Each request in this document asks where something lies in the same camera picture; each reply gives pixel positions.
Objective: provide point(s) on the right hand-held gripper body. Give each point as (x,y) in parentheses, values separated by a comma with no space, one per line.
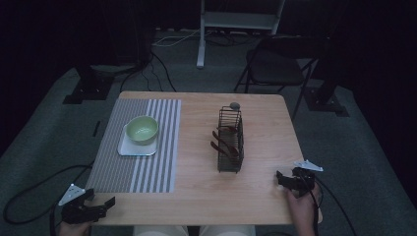
(303,178)

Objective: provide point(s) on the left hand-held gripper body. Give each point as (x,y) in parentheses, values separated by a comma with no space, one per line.
(80,212)

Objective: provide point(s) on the person's left hand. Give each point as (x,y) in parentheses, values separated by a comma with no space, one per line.
(73,229)

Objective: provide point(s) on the person's right hand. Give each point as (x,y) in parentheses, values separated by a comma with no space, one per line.
(303,213)

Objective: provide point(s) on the grey striped placemat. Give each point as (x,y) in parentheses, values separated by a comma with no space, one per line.
(137,170)

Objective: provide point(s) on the white square plate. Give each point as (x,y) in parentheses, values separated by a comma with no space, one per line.
(131,149)

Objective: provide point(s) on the dark red spoon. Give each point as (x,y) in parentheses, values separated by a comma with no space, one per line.
(220,150)
(226,144)

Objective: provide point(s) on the small black floor object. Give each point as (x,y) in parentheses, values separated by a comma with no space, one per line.
(96,129)

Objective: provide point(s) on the wooden table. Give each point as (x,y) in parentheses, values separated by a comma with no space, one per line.
(203,183)

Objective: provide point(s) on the green bowl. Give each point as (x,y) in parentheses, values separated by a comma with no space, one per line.
(142,129)

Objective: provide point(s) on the black stand with base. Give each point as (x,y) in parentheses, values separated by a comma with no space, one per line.
(88,88)
(324,98)

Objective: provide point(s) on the grey round spoon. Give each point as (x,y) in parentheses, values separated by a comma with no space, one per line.
(234,105)

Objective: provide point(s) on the black folding chair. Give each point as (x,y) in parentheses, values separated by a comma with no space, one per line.
(278,69)

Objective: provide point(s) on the white metal stand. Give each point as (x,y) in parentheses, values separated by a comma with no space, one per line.
(236,19)

